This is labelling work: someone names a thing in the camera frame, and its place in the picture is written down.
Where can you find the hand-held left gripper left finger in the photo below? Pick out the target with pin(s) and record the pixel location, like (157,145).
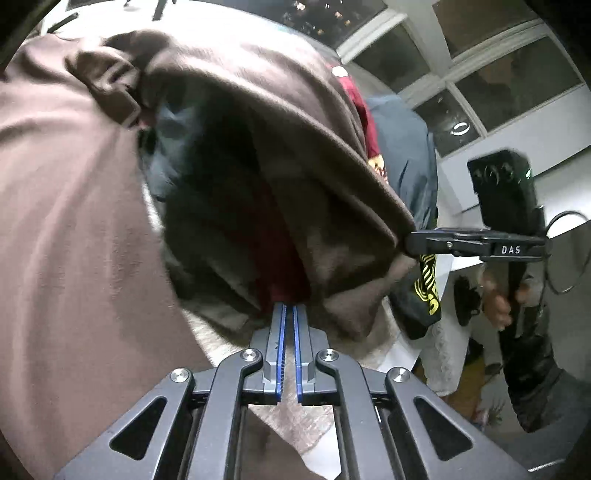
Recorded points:
(278,360)

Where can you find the person's right forearm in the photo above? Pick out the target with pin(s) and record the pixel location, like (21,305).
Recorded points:
(531,369)

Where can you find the black tripod stand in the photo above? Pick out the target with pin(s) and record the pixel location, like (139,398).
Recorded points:
(161,7)

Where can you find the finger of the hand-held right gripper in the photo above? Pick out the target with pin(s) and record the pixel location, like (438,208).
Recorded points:
(429,242)

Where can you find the person's right hand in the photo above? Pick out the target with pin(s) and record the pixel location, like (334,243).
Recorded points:
(493,302)

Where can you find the maroon garment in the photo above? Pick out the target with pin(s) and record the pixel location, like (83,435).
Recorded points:
(364,115)

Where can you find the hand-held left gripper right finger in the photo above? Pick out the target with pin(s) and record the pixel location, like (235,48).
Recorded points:
(299,360)

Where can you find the grey-blue garment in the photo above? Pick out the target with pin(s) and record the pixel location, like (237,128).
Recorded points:
(406,152)

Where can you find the plaid woven mat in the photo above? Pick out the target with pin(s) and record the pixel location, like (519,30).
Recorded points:
(221,337)

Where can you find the brown fleece sweatshirt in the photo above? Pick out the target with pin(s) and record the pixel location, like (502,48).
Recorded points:
(69,230)

